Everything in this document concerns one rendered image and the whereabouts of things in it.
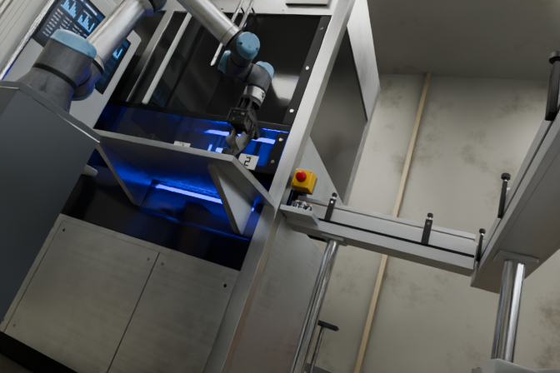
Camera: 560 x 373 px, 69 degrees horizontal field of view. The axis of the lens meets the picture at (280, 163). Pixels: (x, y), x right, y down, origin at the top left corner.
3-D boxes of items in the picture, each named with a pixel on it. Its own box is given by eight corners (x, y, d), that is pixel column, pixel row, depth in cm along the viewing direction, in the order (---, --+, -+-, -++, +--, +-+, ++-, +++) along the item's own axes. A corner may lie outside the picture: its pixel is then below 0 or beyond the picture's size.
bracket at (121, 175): (134, 204, 174) (147, 176, 178) (140, 206, 172) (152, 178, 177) (77, 171, 145) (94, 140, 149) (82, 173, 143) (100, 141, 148)
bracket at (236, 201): (235, 232, 154) (247, 201, 158) (242, 235, 152) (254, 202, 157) (192, 201, 125) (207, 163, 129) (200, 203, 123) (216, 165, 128)
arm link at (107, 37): (36, 70, 116) (147, -50, 136) (45, 90, 129) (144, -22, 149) (75, 94, 118) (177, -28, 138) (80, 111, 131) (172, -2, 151)
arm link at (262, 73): (251, 65, 153) (271, 76, 155) (241, 90, 149) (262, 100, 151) (257, 56, 146) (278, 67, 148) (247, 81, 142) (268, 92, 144)
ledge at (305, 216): (289, 220, 164) (291, 216, 165) (320, 227, 159) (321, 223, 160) (279, 208, 152) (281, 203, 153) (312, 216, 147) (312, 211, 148)
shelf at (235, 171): (143, 180, 188) (145, 176, 189) (280, 214, 160) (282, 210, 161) (66, 128, 147) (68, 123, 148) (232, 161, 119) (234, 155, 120)
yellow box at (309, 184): (295, 191, 161) (301, 175, 163) (312, 195, 158) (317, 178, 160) (290, 184, 154) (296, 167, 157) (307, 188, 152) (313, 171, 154)
